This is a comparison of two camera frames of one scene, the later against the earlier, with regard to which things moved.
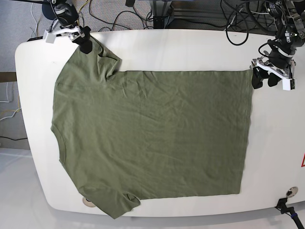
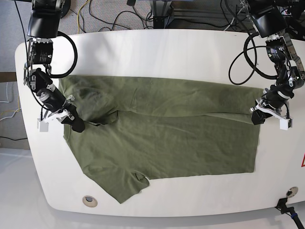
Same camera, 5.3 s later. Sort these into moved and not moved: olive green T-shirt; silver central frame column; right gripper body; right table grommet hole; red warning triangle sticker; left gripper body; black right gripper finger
Moved: left gripper body; black right gripper finger; olive green T-shirt; right gripper body
Not moved: right table grommet hole; silver central frame column; red warning triangle sticker
